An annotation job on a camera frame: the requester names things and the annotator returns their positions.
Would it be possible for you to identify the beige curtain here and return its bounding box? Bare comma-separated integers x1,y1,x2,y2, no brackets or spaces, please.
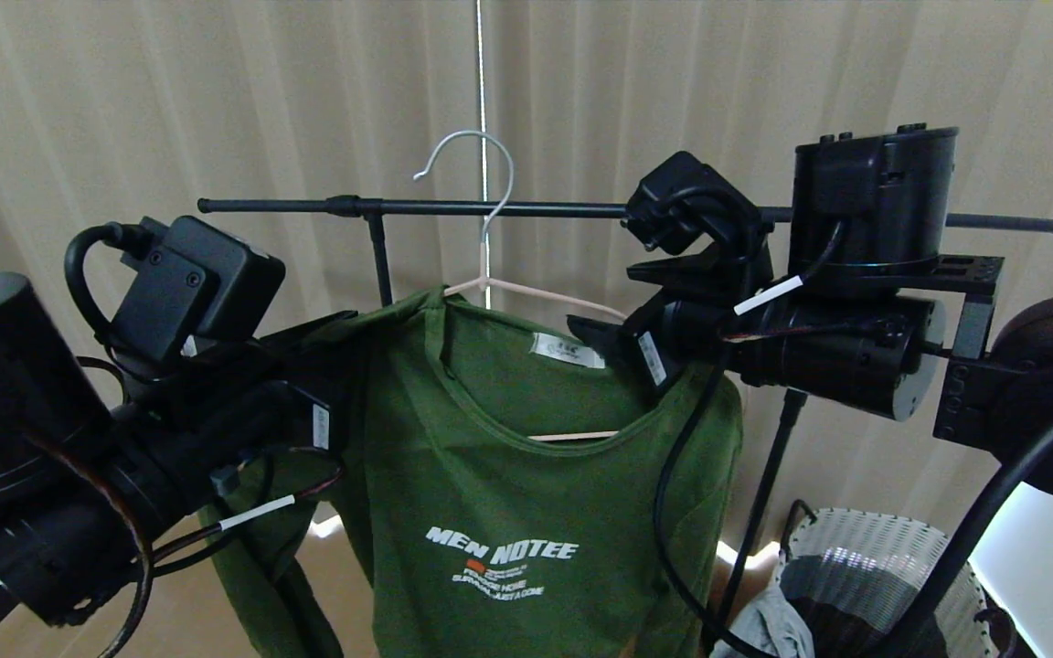
0,0,1053,549

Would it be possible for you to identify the pink clothes hanger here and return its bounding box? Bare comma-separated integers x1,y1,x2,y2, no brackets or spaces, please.
412,131,628,443

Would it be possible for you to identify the black clothes rack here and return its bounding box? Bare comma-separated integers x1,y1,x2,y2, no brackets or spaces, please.
197,195,1053,652

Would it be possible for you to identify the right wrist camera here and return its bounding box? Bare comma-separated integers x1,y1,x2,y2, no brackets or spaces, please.
622,151,776,307

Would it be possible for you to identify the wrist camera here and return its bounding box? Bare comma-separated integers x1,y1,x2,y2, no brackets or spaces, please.
111,215,287,385
622,151,776,307

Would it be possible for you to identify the black cable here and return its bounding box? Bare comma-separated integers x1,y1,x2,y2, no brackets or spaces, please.
65,222,153,348
653,352,1053,658

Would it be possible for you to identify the pale grey garment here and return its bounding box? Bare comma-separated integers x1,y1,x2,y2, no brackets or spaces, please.
709,585,815,658

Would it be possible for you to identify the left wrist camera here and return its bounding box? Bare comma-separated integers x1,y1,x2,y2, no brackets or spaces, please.
111,215,287,385

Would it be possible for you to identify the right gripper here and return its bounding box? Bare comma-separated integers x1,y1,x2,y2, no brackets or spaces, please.
622,294,948,421

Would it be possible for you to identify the green long-sleeved shirt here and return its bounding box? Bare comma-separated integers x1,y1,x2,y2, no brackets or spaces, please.
200,286,745,658

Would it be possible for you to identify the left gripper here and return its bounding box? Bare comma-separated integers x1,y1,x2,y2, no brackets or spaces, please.
120,377,340,542

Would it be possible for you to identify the white laundry basket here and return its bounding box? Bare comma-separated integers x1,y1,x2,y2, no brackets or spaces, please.
778,500,1016,658

